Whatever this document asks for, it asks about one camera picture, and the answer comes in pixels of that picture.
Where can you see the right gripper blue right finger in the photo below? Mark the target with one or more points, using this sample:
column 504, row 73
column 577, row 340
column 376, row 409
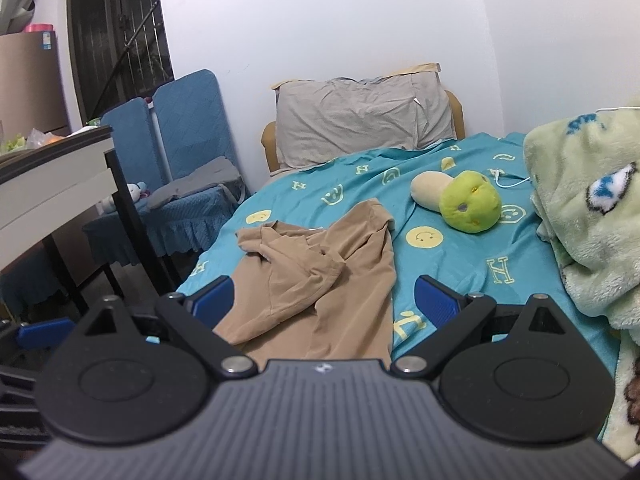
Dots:
column 461, row 322

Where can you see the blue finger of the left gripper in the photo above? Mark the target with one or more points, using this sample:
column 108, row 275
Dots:
column 47, row 334

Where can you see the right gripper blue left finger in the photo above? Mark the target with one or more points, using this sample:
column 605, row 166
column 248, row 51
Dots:
column 191, row 320

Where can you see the tan t-shirt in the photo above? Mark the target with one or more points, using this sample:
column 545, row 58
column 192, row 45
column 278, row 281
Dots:
column 315, row 294

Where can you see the teal patterned bed sheet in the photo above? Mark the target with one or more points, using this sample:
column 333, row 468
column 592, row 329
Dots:
column 508, row 262

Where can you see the blue chair behind table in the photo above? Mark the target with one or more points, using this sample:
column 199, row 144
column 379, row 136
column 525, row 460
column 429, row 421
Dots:
column 119, row 235

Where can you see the green and beige plush toy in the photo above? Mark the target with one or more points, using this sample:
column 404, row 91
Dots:
column 468, row 203

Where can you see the white table with black legs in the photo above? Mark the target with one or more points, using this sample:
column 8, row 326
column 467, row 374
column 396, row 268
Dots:
column 43, row 189

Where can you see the grey cloth on chair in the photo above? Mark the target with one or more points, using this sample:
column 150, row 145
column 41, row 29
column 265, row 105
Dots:
column 218, row 173

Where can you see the green fleece blanket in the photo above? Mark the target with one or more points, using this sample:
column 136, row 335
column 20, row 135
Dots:
column 585, row 175

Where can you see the grey pillow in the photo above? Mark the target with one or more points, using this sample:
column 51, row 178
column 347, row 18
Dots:
column 317, row 121

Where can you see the brown refrigerator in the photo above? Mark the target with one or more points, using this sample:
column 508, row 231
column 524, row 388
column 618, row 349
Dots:
column 31, row 86

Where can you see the dark window with grille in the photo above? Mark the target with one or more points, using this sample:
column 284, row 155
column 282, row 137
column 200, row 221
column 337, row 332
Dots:
column 118, row 50

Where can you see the pink lidded container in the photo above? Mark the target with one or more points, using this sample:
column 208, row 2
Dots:
column 39, row 27

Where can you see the blue chair near wall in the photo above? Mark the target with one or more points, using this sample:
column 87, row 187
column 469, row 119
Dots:
column 195, row 134

